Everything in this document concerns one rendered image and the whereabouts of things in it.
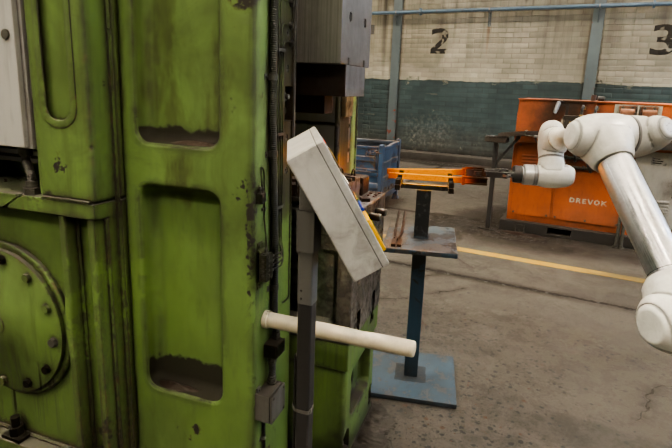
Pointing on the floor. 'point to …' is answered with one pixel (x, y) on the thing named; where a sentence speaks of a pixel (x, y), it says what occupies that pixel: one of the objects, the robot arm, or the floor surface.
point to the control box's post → (307, 294)
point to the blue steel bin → (378, 163)
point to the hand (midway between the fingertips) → (473, 172)
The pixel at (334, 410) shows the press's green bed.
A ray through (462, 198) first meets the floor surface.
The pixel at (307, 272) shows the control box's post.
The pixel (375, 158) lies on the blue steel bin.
